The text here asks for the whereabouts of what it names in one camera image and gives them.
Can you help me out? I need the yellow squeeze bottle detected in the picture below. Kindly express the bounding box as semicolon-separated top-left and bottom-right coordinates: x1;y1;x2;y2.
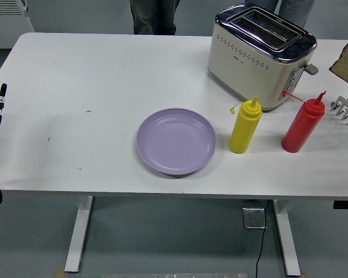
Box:
228;95;263;155

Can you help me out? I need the white cabinet appliance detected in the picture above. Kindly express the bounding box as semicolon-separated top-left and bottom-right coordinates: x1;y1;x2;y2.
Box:
0;0;36;50

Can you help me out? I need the cream and chrome toaster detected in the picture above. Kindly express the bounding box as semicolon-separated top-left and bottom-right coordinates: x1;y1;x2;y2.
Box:
206;2;320;114

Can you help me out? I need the red squeeze bottle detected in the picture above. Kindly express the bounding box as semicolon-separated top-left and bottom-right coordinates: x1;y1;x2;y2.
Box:
280;90;327;153

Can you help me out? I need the black power cable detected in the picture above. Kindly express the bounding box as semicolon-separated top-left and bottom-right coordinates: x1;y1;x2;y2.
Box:
255;201;270;278

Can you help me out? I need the person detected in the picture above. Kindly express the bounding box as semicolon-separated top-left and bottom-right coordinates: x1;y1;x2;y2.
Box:
243;0;316;30
129;0;181;36

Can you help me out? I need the purple round plate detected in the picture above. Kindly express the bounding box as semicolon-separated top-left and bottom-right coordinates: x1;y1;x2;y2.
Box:
136;107;217;177

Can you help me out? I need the metal floor socket box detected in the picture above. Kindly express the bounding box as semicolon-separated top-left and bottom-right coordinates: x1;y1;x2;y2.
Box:
242;206;268;231

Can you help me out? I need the white table leg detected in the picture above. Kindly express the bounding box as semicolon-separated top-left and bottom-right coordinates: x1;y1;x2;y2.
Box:
272;199;302;277
64;196;94;273

